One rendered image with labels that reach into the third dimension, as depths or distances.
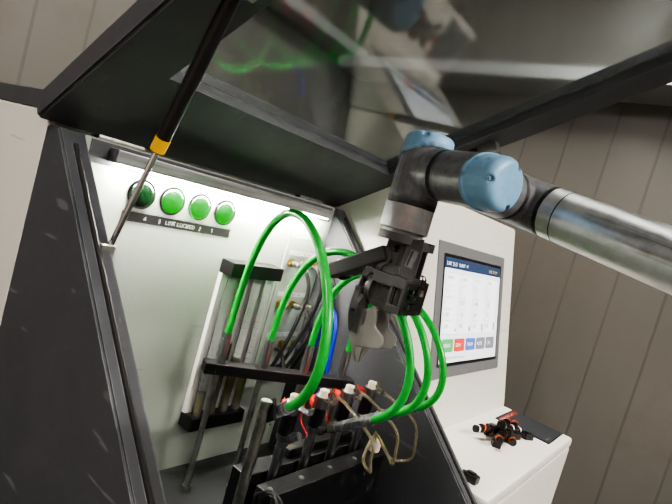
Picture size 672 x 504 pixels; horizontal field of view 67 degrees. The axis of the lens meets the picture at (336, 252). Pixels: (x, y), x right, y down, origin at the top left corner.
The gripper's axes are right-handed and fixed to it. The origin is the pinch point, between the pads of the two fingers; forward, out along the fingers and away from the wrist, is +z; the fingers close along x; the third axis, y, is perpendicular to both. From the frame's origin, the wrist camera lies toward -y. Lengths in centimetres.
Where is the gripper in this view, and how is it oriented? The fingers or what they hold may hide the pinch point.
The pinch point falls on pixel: (355, 351)
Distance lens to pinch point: 82.1
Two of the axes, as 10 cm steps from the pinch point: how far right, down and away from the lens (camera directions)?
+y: 7.5, 2.6, -6.1
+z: -2.7, 9.6, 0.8
